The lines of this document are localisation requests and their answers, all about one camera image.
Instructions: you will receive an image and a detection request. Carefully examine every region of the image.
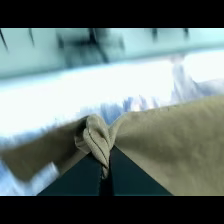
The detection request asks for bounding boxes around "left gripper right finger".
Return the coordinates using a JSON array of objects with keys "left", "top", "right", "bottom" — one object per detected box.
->
[{"left": 109, "top": 145, "right": 173, "bottom": 197}]

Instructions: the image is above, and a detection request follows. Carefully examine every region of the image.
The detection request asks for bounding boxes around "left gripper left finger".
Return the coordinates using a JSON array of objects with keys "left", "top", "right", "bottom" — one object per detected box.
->
[{"left": 37, "top": 152, "right": 102, "bottom": 197}]

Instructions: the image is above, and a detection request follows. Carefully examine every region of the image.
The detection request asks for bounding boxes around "tan shirt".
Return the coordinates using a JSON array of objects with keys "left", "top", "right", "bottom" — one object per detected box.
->
[{"left": 0, "top": 95, "right": 224, "bottom": 197}]

